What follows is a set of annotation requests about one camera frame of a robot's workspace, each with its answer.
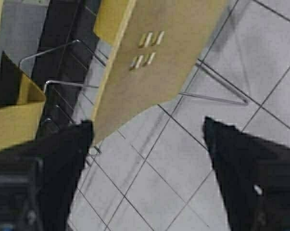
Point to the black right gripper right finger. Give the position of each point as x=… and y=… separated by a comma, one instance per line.
x=253, y=176

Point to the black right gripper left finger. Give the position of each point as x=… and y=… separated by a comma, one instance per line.
x=38, y=179

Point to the yellow wooden chair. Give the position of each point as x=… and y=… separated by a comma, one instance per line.
x=21, y=105
x=155, y=43

